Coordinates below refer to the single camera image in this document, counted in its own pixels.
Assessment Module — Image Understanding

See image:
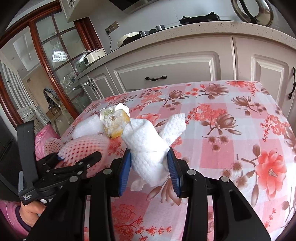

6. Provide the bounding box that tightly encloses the red wooden window frame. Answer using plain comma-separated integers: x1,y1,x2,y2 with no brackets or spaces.
74,17,103,56

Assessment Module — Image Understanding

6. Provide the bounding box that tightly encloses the black range hood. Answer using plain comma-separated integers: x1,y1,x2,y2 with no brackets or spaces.
109,0,151,13

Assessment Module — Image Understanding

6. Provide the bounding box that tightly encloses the black gas hob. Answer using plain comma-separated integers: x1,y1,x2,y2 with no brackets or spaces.
125,12,234,44

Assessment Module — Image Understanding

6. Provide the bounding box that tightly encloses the dark patterned garment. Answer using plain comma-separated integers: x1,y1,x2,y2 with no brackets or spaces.
43,87,60,108

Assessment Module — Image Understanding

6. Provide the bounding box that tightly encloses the yellow sponge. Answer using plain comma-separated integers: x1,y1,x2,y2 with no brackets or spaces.
103,110,129,140

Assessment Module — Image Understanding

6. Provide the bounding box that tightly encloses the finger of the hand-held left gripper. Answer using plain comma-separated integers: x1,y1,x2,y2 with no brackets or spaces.
37,153,64,171
47,151,102,177

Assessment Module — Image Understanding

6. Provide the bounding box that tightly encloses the glass sliding door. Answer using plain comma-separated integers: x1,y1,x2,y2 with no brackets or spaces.
29,10,93,121

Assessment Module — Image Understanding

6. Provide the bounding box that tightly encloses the black lid stand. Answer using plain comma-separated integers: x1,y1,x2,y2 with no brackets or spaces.
238,0,258,24

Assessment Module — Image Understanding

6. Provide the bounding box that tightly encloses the person's left hand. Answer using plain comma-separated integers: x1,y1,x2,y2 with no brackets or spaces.
20,201,47,224

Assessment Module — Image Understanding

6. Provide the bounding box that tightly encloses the pink foam fruit net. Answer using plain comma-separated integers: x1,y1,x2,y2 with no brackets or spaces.
57,135,109,177

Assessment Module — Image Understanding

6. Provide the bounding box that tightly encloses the white wall cabinet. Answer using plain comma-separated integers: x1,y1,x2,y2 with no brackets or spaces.
59,0,114,23

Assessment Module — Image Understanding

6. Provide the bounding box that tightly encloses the red wooden door frame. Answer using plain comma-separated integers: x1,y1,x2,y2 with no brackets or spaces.
0,5,79,131

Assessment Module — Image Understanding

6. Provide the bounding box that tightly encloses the white foam packing piece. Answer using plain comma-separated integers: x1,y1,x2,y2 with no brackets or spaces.
73,114,105,140

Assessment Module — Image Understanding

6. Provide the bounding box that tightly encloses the white paper towel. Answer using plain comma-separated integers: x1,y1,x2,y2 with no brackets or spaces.
121,113,187,192

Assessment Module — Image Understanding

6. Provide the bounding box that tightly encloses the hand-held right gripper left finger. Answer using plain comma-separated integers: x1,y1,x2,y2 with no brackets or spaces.
35,148,133,241

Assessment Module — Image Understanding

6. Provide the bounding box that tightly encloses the white tall cupboard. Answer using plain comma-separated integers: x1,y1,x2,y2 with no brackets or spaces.
0,53,47,131

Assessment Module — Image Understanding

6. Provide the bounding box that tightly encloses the person's left forearm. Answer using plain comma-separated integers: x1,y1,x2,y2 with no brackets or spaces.
0,200,32,238

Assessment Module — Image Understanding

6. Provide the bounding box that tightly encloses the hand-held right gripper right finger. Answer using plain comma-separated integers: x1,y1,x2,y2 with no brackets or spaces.
167,147,271,241

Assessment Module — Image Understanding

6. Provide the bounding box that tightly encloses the long wall socket panel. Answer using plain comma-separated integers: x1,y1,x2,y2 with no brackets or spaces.
105,21,119,33

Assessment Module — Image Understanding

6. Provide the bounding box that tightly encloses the white upholstered dining chair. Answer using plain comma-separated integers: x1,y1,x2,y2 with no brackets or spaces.
48,93,70,126

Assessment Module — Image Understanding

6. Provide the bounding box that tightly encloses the cream electric skillet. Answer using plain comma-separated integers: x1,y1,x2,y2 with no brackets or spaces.
118,32,142,48

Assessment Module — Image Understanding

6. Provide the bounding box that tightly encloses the white base cabinet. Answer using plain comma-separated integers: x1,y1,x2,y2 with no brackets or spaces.
74,21,296,131

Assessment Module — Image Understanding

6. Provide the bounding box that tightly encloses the trash bin with pink bag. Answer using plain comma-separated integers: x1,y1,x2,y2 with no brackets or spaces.
34,124,62,161

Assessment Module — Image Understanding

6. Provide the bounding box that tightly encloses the white rice cooker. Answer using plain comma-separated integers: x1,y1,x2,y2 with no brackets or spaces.
83,48,107,66

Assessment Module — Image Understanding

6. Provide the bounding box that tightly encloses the pink floral tablecloth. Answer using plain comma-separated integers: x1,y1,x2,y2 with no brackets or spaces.
59,80,296,241

